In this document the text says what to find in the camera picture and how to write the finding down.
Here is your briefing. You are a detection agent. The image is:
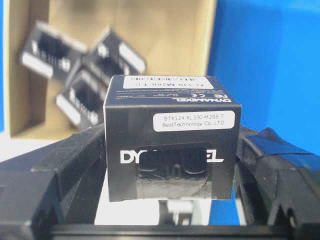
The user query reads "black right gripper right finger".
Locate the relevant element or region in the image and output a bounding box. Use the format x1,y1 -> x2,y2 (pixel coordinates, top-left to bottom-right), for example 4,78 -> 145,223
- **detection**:
234,126 -> 320,227

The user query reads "blue table cloth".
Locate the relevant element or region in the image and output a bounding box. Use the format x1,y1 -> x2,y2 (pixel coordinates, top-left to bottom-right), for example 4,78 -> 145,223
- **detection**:
0,0 -> 320,154

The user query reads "brown cardboard box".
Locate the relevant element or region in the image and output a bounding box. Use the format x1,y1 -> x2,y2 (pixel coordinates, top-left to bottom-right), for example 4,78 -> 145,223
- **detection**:
3,0 -> 217,140

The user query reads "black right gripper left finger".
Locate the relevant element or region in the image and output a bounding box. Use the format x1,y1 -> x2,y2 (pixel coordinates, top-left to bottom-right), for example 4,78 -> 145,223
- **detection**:
0,125 -> 107,224

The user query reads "black box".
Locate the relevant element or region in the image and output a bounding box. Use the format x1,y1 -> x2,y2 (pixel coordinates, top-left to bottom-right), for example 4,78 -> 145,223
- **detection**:
103,75 -> 242,202
55,69 -> 108,131
19,20 -> 88,84
83,26 -> 147,78

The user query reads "white plastic tray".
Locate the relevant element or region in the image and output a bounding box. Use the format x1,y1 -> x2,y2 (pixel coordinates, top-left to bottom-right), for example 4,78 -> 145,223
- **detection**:
0,130 -> 74,162

